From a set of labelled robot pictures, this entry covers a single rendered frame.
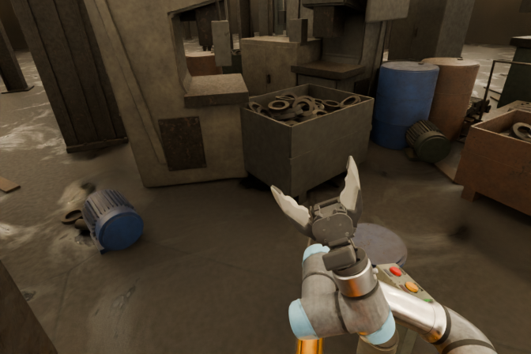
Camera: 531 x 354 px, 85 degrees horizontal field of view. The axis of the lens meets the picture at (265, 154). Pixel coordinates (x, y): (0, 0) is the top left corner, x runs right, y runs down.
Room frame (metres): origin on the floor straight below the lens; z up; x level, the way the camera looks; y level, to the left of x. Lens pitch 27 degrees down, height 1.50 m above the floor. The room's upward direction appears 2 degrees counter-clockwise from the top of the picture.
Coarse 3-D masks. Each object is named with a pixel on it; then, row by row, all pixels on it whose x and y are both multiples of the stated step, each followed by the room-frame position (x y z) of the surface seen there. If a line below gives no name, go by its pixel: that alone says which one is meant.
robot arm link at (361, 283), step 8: (368, 264) 0.38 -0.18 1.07; (360, 272) 0.36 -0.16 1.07; (368, 272) 0.37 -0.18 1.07; (376, 272) 0.38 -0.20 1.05; (336, 280) 0.38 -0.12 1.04; (344, 280) 0.36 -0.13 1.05; (352, 280) 0.36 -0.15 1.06; (360, 280) 0.36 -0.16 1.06; (368, 280) 0.36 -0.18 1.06; (376, 280) 0.37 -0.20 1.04; (344, 288) 0.36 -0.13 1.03; (352, 288) 0.35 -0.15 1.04; (360, 288) 0.35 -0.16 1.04; (368, 288) 0.35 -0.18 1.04; (352, 296) 0.35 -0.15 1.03
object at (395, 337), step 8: (392, 336) 0.57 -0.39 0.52; (360, 344) 0.59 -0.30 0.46; (368, 344) 0.56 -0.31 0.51; (384, 344) 0.55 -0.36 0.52; (392, 344) 0.55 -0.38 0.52; (360, 352) 0.58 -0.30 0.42; (368, 352) 0.55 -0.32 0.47; (376, 352) 0.54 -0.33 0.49; (384, 352) 0.53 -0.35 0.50; (392, 352) 0.54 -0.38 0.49
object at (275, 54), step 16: (256, 48) 4.26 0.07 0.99; (272, 48) 4.02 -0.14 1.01; (288, 48) 3.80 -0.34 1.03; (304, 48) 3.80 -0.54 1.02; (320, 48) 4.01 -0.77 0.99; (256, 64) 4.27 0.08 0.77; (272, 64) 4.03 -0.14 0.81; (288, 64) 3.80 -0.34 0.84; (256, 80) 4.28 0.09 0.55; (272, 80) 4.03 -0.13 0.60; (288, 80) 3.80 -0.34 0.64
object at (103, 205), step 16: (96, 192) 1.77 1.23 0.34; (112, 192) 1.79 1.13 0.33; (96, 208) 1.60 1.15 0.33; (112, 208) 1.60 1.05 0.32; (128, 208) 1.65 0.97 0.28; (96, 224) 1.51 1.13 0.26; (112, 224) 1.48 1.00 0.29; (128, 224) 1.53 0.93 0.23; (96, 240) 1.61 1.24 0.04; (112, 240) 1.46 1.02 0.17; (128, 240) 1.51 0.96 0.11
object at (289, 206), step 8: (272, 192) 0.44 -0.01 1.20; (280, 192) 0.44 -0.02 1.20; (280, 200) 0.43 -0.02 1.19; (288, 200) 0.43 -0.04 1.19; (288, 208) 0.42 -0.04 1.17; (296, 208) 0.42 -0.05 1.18; (304, 208) 0.43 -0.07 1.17; (296, 216) 0.42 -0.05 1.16; (304, 216) 0.41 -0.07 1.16; (304, 224) 0.41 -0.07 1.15
